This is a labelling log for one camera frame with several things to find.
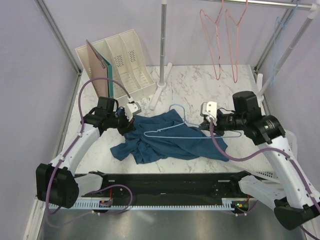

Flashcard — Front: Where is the blue wire hanger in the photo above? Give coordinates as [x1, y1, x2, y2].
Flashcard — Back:
[270, 0, 300, 85]
[143, 103, 243, 140]

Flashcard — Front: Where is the blue t shirt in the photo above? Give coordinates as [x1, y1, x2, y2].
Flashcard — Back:
[110, 109, 229, 164]

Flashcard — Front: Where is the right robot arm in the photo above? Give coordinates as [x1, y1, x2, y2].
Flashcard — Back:
[200, 90, 320, 230]

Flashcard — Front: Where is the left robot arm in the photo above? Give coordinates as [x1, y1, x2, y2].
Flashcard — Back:
[35, 97, 141, 209]

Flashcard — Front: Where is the white clothes rack foot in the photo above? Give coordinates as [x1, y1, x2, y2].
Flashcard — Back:
[149, 62, 173, 111]

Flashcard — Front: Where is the brown cardboard folder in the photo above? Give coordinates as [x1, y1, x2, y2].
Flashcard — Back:
[86, 40, 109, 97]

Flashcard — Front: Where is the teal folder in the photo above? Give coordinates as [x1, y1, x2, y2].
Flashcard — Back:
[99, 55, 116, 99]

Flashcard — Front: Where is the white plastic file organizer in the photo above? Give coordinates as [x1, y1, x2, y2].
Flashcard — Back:
[75, 29, 157, 104]

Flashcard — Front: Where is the white plastic laundry basket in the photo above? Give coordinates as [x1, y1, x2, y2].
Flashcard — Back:
[229, 129, 298, 186]

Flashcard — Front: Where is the metal clothes rack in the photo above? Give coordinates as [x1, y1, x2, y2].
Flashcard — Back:
[149, 0, 320, 110]

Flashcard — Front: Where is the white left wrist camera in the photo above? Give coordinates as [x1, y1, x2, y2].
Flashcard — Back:
[124, 102, 142, 121]

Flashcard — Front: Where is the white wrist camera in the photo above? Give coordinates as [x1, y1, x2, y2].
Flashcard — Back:
[200, 101, 218, 121]
[124, 102, 142, 121]

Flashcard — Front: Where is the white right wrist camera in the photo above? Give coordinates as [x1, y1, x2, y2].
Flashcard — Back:
[200, 101, 218, 121]

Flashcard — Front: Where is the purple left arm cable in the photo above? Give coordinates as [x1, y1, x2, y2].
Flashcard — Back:
[45, 77, 133, 216]

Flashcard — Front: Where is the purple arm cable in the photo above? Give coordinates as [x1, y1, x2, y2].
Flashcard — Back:
[45, 77, 133, 216]
[208, 118, 320, 240]

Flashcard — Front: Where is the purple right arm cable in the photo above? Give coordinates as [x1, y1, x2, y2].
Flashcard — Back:
[208, 118, 320, 240]

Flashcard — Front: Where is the white slotted cable duct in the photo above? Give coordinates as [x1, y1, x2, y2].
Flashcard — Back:
[47, 198, 237, 210]

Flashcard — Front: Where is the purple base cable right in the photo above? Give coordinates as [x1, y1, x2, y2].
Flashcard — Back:
[232, 183, 263, 217]

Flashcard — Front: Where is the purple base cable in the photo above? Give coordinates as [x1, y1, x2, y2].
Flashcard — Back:
[232, 183, 263, 217]
[44, 184, 136, 227]

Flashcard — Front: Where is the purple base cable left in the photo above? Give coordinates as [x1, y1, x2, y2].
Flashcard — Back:
[44, 184, 136, 227]

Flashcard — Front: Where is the pink wire hanger left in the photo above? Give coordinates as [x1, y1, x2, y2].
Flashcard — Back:
[199, 0, 224, 81]

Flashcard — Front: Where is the pink wire hanger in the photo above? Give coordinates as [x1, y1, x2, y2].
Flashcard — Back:
[199, 0, 224, 81]
[224, 0, 249, 84]

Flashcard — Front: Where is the pink wire hanger right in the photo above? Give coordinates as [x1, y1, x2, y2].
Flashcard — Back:
[224, 0, 249, 84]

